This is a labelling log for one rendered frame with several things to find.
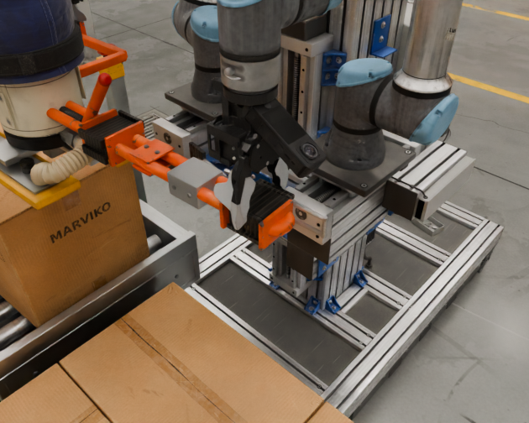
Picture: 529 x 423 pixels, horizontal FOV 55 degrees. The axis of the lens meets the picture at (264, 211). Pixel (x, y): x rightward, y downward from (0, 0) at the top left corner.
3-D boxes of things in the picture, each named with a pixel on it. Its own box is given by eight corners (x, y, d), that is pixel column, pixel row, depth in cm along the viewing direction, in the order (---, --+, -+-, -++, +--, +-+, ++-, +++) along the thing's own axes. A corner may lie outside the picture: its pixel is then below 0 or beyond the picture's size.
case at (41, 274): (-59, 242, 171) (-114, 141, 146) (46, 188, 195) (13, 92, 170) (42, 333, 142) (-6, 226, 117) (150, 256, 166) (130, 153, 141)
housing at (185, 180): (167, 195, 85) (164, 172, 82) (196, 176, 89) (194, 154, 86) (197, 211, 81) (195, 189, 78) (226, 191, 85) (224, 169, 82)
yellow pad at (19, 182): (-46, 151, 114) (-55, 131, 110) (-4, 133, 120) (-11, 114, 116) (38, 211, 97) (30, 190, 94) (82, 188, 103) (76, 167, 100)
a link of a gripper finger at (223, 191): (215, 216, 77) (228, 159, 74) (244, 232, 74) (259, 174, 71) (201, 219, 74) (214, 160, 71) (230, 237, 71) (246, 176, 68)
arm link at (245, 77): (292, 49, 62) (248, 70, 58) (291, 84, 65) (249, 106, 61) (247, 34, 66) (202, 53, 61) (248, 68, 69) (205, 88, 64)
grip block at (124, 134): (81, 153, 95) (73, 125, 91) (123, 133, 101) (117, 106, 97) (108, 169, 90) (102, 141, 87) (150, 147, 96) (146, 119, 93)
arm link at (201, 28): (202, 71, 138) (198, 21, 130) (185, 54, 147) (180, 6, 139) (243, 63, 142) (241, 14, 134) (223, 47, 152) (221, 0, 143)
